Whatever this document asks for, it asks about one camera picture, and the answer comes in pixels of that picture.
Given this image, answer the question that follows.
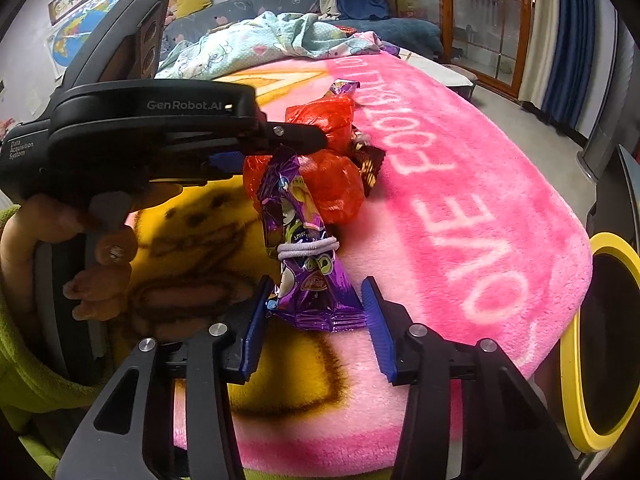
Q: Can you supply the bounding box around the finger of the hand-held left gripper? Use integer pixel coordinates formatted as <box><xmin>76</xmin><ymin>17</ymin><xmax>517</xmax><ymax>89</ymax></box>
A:
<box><xmin>207</xmin><ymin>151</ymin><xmax>246</xmax><ymax>176</ymax></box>
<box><xmin>232</xmin><ymin>119</ymin><xmax>329</xmax><ymax>156</ymax></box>

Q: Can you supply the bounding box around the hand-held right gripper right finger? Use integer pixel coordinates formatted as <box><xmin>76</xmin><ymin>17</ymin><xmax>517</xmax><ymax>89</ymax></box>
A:
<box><xmin>361</xmin><ymin>276</ymin><xmax>583</xmax><ymax>480</ymax></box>

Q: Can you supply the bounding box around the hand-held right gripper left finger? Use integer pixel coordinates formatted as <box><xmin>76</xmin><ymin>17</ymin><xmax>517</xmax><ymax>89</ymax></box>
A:
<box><xmin>55</xmin><ymin>275</ymin><xmax>277</xmax><ymax>480</ymax></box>

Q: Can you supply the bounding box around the red plastic bag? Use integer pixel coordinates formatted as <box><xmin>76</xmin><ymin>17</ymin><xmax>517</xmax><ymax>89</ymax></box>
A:
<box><xmin>242</xmin><ymin>96</ymin><xmax>367</xmax><ymax>226</ymax></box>

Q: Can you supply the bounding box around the purple snack packet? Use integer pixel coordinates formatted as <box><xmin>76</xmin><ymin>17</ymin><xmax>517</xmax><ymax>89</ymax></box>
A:
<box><xmin>255</xmin><ymin>145</ymin><xmax>368</xmax><ymax>333</ymax></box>

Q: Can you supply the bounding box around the yellow-rimmed trash bin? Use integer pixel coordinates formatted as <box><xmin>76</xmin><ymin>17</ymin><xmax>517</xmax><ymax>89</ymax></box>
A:
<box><xmin>559</xmin><ymin>231</ymin><xmax>640</xmax><ymax>453</ymax></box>

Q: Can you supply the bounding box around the person's left forearm green sleeve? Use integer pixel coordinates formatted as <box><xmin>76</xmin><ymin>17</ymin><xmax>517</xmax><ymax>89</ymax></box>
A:
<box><xmin>0</xmin><ymin>204</ymin><xmax>121</xmax><ymax>480</ymax></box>

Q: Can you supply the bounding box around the person's left hand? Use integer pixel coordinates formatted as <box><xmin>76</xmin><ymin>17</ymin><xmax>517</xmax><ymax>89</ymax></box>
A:
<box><xmin>0</xmin><ymin>192</ymin><xmax>140</xmax><ymax>322</ymax></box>

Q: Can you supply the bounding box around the small purple wrapper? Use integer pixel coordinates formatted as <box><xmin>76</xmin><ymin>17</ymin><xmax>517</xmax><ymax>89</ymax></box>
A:
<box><xmin>327</xmin><ymin>79</ymin><xmax>361</xmax><ymax>98</ymax></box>

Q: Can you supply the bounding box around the brown snack wrapper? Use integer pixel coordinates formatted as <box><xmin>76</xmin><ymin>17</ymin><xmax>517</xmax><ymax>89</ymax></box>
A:
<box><xmin>350</xmin><ymin>127</ymin><xmax>387</xmax><ymax>198</ymax></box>

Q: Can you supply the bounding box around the world map poster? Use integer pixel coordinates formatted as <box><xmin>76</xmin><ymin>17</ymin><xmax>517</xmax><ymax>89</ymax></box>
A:
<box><xmin>46</xmin><ymin>0</ymin><xmax>118</xmax><ymax>81</ymax></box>

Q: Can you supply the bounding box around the light blue printed quilt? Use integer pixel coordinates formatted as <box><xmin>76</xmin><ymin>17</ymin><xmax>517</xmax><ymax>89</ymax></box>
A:
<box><xmin>155</xmin><ymin>11</ymin><xmax>383</xmax><ymax>81</ymax></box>

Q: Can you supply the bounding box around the grey sofa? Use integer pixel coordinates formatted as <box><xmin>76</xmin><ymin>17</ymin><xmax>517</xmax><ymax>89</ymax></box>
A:
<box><xmin>160</xmin><ymin>0</ymin><xmax>321</xmax><ymax>51</ymax></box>

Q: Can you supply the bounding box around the pink printed blanket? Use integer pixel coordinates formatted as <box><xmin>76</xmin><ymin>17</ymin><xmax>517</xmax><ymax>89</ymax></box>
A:
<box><xmin>107</xmin><ymin>52</ymin><xmax>593</xmax><ymax>473</ymax></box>

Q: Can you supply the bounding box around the dark blue plush blanket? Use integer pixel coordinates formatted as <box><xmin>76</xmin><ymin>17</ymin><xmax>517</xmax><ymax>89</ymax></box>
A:
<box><xmin>340</xmin><ymin>17</ymin><xmax>446</xmax><ymax>58</ymax></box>

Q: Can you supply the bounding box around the white coffee table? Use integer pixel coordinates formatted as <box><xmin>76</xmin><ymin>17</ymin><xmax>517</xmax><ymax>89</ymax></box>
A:
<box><xmin>400</xmin><ymin>50</ymin><xmax>476</xmax><ymax>103</ymax></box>

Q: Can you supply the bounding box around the wooden glass door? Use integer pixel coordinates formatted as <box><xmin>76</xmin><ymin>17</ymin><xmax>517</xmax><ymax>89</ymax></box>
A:
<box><xmin>367</xmin><ymin>0</ymin><xmax>536</xmax><ymax>98</ymax></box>

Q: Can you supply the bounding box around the beige window curtain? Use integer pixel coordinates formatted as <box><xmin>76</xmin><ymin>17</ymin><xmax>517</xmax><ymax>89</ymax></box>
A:
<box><xmin>517</xmin><ymin>0</ymin><xmax>558</xmax><ymax>111</ymax></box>

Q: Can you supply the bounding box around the dark grey cabinet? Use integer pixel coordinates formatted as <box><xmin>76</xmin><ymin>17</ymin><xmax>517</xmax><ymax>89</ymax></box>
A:
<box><xmin>585</xmin><ymin>144</ymin><xmax>640</xmax><ymax>256</ymax></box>

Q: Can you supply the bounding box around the blue window curtain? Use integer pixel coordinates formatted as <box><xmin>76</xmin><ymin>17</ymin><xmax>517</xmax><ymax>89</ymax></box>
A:
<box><xmin>542</xmin><ymin>0</ymin><xmax>598</xmax><ymax>133</ymax></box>

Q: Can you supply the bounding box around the grey tower air conditioner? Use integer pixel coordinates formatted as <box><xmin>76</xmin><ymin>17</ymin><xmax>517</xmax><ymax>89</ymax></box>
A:
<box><xmin>575</xmin><ymin>7</ymin><xmax>628</xmax><ymax>183</ymax></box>

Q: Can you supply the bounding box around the grey hair tie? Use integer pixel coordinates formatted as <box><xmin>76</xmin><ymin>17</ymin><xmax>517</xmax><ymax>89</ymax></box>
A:
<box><xmin>276</xmin><ymin>238</ymin><xmax>341</xmax><ymax>261</ymax></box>

